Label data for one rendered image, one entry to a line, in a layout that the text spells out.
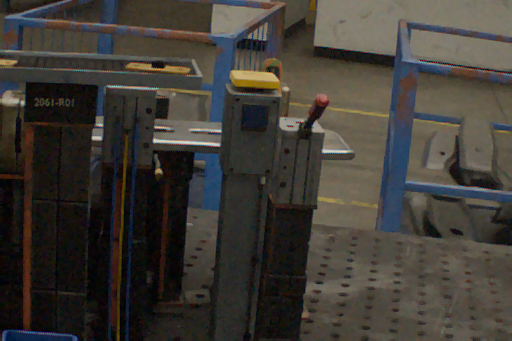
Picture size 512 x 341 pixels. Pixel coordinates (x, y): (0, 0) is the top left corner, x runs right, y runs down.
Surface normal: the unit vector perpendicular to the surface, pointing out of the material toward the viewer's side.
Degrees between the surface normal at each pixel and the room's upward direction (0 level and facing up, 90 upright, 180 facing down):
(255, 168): 90
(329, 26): 90
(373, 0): 90
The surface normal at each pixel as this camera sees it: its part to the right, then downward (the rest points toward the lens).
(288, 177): 0.12, 0.25
